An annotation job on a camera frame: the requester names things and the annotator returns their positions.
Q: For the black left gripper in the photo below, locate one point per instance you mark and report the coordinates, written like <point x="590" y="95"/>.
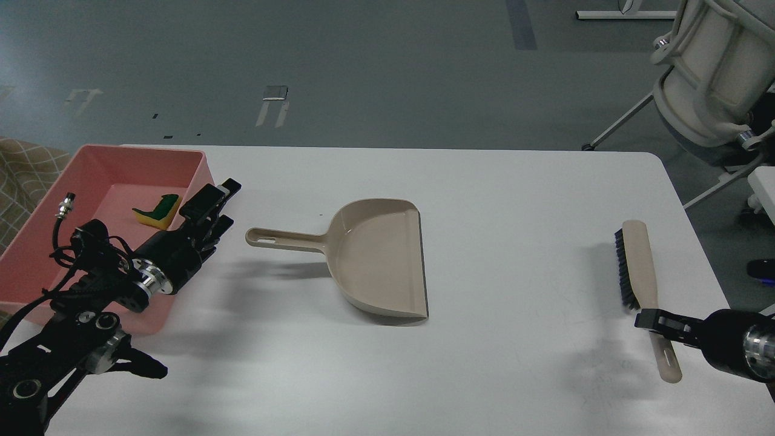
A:
<point x="169" y="259"/>

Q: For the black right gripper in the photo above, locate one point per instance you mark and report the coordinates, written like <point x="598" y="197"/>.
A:
<point x="733" y="341"/>

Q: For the yellow green sponge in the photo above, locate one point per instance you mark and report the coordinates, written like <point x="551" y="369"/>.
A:
<point x="162" y="215"/>

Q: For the beige brush black bristles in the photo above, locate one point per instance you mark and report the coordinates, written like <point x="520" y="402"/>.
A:
<point x="638" y="287"/>

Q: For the beige plastic dustpan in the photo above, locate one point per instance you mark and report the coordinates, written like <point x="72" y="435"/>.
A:
<point x="373" y="250"/>

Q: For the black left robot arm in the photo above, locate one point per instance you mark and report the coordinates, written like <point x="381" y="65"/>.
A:
<point x="82" y="337"/>

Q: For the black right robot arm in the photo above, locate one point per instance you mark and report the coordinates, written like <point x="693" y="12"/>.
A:
<point x="736" y="342"/>

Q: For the pink plastic bin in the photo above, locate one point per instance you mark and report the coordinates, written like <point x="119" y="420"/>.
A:
<point x="108" y="182"/>

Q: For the white side table corner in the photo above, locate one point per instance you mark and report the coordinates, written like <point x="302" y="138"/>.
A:
<point x="761" y="182"/>

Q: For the beige patterned cloth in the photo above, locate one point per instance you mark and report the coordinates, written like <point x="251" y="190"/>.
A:
<point x="28" y="171"/>

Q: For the white office chair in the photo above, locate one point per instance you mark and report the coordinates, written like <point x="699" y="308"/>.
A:
<point x="714" y="97"/>

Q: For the white table leg bar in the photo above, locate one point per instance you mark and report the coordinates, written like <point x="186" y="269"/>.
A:
<point x="617" y="15"/>

